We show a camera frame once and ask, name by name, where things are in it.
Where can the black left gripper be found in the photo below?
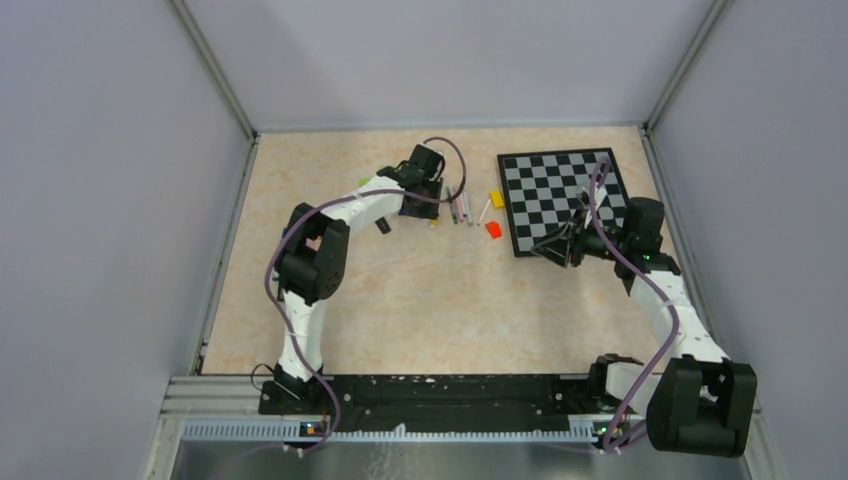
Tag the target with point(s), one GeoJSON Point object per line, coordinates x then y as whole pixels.
{"type": "Point", "coordinates": [430, 211]}

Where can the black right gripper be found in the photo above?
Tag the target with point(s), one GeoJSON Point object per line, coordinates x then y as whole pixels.
{"type": "Point", "coordinates": [557, 251]}

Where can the green thin pen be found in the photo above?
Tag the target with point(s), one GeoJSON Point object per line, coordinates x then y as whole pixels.
{"type": "Point", "coordinates": [452, 205]}

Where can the pink translucent pen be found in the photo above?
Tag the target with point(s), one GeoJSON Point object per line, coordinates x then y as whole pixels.
{"type": "Point", "coordinates": [459, 207]}

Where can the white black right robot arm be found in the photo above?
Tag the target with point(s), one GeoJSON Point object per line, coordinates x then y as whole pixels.
{"type": "Point", "coordinates": [690, 397]}

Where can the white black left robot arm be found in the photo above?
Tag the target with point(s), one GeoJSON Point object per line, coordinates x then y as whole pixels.
{"type": "Point", "coordinates": [311, 261]}

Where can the pink black highlighter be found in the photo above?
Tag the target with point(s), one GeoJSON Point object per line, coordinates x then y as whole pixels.
{"type": "Point", "coordinates": [383, 226]}

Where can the black grey chessboard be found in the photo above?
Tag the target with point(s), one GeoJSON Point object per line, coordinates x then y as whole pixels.
{"type": "Point", "coordinates": [541, 191]}

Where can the orange red block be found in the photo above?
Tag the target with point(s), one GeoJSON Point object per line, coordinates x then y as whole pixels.
{"type": "Point", "coordinates": [493, 229]}

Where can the yellow block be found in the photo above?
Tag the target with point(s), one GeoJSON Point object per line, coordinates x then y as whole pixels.
{"type": "Point", "coordinates": [496, 199]}

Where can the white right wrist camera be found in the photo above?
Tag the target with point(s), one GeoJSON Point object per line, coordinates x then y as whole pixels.
{"type": "Point", "coordinates": [589, 200]}

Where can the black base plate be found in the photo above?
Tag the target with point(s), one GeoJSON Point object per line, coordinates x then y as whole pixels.
{"type": "Point", "coordinates": [524, 403]}

